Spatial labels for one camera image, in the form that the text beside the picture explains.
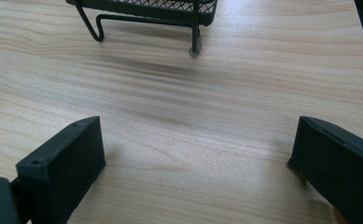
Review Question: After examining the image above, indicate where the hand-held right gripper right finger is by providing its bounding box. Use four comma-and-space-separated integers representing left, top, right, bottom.
286, 116, 363, 224

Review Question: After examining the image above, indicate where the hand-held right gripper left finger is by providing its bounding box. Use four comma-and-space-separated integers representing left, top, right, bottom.
15, 116, 106, 224

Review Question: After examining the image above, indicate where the black wire cutlery basket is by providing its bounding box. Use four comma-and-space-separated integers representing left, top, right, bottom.
65, 0, 218, 59

